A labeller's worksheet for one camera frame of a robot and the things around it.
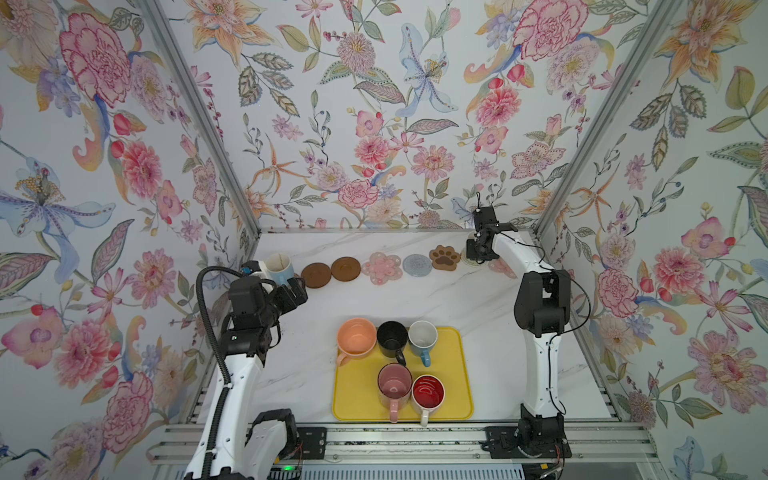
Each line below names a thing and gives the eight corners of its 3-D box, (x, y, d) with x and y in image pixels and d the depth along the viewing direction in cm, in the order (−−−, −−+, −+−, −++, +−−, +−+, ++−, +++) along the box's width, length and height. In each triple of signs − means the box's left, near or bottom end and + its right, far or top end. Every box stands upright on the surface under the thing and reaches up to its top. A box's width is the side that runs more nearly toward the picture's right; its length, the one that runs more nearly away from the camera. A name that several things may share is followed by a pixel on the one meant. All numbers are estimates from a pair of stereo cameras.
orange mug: (338, 369, 87) (334, 358, 81) (341, 329, 95) (339, 317, 89) (376, 369, 87) (375, 358, 81) (376, 329, 95) (376, 317, 89)
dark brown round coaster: (330, 281, 109) (329, 277, 107) (333, 259, 116) (332, 256, 114) (359, 281, 109) (359, 278, 107) (361, 260, 116) (360, 256, 114)
